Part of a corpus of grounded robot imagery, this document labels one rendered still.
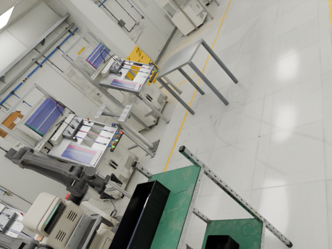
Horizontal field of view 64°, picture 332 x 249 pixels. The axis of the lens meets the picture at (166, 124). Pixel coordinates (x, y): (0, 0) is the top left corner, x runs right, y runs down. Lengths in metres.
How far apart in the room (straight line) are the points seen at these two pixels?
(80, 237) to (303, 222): 1.46
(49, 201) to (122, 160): 2.48
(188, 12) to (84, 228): 6.27
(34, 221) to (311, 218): 1.73
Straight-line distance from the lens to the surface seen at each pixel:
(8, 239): 1.55
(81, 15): 6.57
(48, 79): 5.93
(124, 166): 4.12
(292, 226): 2.16
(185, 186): 1.42
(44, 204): 1.75
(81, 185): 1.75
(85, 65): 4.61
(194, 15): 7.35
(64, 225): 1.82
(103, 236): 1.95
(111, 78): 4.62
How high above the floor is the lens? 1.75
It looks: 23 degrees down
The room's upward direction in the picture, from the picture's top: 48 degrees counter-clockwise
